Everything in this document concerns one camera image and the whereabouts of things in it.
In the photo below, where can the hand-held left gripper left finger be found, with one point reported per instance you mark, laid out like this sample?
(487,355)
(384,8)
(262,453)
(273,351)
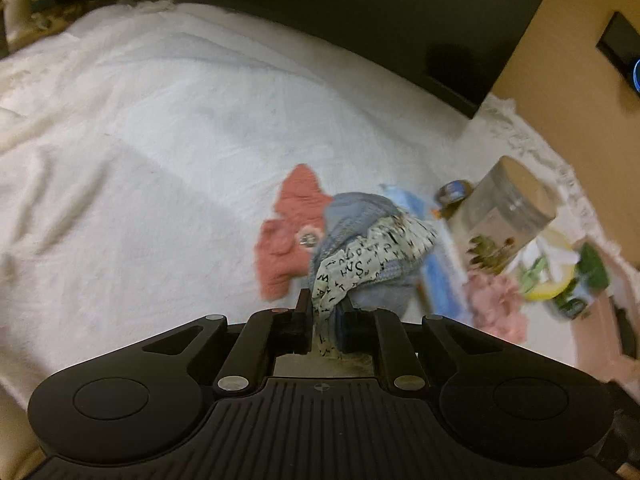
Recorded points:
(303,312)

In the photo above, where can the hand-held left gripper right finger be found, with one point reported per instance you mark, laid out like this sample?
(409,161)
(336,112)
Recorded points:
(350,327)

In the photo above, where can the letter print white cloth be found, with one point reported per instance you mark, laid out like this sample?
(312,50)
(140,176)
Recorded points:
(372,255)

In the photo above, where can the blue knitted cloth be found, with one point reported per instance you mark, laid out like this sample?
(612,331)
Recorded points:
(345,220)

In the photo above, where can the yellow rimmed white mesh sponge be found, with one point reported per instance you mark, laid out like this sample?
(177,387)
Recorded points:
(555,270)

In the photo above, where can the grey box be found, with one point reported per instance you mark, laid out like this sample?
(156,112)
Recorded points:
(607,330)

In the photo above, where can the green soft toy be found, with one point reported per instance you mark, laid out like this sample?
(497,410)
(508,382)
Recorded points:
(594,265)

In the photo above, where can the coral knitted cloth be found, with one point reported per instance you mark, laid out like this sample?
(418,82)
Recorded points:
(282,255)

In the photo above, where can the light blue cloth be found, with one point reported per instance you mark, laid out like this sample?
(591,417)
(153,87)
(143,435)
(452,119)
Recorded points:
(442,280)

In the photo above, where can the pink fluffy cloth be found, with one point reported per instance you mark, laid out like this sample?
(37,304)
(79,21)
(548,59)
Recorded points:
(495,305)

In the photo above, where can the small tin can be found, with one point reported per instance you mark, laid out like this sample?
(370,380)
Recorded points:
(454,194)

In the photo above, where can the clear jar with beige lid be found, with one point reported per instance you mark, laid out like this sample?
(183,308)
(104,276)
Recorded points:
(500,210)

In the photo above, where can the white fluffy blanket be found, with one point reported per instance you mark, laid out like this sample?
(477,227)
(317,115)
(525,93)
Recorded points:
(150,160)

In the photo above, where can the dark labelled can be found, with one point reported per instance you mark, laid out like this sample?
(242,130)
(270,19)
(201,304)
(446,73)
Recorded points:
(575,302)

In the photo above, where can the black furniture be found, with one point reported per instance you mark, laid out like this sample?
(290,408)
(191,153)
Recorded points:
(350,5)

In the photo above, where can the black device with blue light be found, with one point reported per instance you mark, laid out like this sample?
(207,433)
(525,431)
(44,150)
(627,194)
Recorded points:
(620,45)

